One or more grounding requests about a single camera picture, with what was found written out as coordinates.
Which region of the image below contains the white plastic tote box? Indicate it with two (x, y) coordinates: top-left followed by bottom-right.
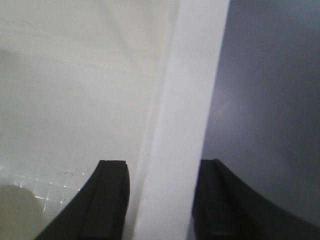
(0, 0), (230, 240)

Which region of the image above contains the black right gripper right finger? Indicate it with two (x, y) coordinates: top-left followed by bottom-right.
(192, 159), (320, 240)

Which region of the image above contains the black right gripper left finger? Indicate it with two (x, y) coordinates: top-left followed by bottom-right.
(36, 160), (130, 240)

